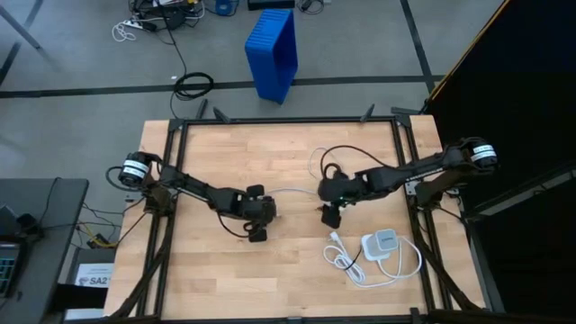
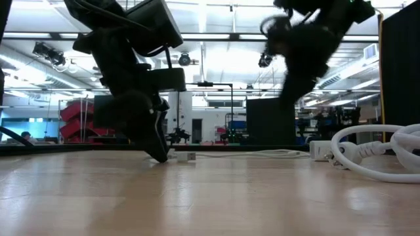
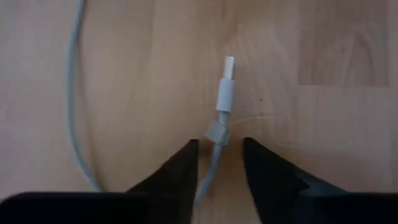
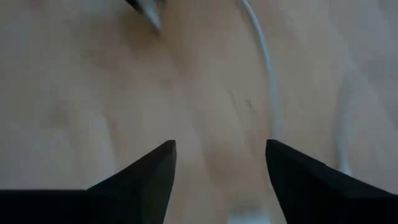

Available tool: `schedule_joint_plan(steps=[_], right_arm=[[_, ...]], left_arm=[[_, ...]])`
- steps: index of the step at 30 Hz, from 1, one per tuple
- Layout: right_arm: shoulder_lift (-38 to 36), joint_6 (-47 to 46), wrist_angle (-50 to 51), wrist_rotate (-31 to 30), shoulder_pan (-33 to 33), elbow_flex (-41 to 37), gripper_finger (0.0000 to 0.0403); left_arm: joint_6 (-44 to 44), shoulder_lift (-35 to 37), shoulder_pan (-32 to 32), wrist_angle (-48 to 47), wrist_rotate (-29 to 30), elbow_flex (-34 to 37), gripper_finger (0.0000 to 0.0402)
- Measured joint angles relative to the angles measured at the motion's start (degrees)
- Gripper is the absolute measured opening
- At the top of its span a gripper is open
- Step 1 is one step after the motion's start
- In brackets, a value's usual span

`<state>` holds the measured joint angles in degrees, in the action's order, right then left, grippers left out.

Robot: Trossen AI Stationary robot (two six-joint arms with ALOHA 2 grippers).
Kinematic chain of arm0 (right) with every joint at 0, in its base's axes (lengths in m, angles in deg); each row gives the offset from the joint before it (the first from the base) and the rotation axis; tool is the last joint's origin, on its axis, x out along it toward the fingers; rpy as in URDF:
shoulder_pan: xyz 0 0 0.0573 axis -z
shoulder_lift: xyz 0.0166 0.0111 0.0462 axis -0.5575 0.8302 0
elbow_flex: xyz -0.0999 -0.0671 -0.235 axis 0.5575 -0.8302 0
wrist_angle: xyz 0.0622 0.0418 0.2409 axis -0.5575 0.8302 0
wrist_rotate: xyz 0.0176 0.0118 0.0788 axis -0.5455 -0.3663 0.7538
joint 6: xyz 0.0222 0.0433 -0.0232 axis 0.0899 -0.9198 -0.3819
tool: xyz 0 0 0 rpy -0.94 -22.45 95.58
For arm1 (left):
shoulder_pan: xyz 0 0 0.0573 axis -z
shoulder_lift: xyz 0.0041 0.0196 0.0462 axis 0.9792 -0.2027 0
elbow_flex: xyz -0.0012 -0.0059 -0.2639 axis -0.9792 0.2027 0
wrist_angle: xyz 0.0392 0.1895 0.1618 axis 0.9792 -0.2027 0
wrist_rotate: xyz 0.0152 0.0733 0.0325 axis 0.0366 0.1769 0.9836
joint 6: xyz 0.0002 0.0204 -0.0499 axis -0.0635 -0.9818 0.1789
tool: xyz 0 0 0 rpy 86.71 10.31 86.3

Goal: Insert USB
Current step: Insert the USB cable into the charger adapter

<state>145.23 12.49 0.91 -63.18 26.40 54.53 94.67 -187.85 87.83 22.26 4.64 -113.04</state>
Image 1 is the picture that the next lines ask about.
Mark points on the silver mounting plate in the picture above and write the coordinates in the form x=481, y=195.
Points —
x=410, y=188

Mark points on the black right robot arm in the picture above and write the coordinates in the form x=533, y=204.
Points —
x=405, y=173

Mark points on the black aluminium table frame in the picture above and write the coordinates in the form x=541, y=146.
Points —
x=292, y=120

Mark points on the grey metal leg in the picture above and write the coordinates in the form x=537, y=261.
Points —
x=20, y=27

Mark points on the black zip tie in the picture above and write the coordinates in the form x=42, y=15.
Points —
x=355, y=260

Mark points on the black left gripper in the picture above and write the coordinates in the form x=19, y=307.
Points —
x=258, y=210

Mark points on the blue floor object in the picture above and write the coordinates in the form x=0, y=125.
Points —
x=224, y=6

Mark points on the black partition with yellow edge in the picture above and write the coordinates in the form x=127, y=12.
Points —
x=517, y=67

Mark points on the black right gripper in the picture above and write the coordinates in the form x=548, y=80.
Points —
x=337, y=189

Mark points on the black box with SA2 label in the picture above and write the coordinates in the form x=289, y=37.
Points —
x=94, y=275

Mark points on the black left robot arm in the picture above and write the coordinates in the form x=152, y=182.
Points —
x=193, y=186

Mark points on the white tower power strip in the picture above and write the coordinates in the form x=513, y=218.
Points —
x=380, y=245

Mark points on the black flat box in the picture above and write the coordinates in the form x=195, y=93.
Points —
x=271, y=4

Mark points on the black desk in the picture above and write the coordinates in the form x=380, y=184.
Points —
x=40, y=261

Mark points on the white floor power strip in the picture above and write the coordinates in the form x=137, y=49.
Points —
x=133, y=23

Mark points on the blue plastic crate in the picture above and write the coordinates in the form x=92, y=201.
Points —
x=270, y=54

